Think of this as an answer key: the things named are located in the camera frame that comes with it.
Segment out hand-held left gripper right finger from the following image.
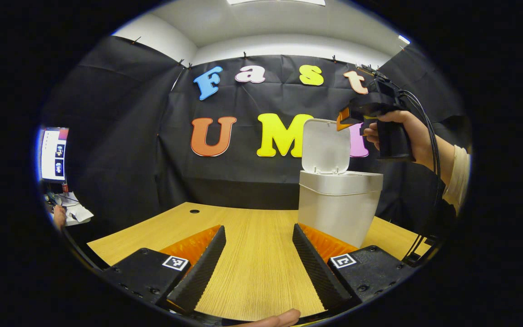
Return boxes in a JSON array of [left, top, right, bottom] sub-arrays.
[[292, 223, 419, 312]]

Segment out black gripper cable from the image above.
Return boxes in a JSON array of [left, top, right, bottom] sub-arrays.
[[398, 89, 441, 266]]

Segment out white desktop garbage bin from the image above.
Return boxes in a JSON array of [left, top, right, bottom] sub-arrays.
[[298, 118, 384, 249]]

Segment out wooden desktop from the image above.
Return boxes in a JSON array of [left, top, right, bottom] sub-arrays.
[[87, 202, 432, 322]]

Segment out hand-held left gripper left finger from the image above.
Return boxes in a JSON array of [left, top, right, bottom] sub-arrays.
[[103, 225, 227, 315]]

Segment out white papers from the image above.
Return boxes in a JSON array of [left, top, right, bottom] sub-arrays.
[[59, 193, 94, 225]]

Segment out computer monitor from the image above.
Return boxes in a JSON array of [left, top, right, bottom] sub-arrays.
[[39, 127, 69, 182]]

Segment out black backdrop cloth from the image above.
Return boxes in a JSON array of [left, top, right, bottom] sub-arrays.
[[39, 35, 471, 237]]

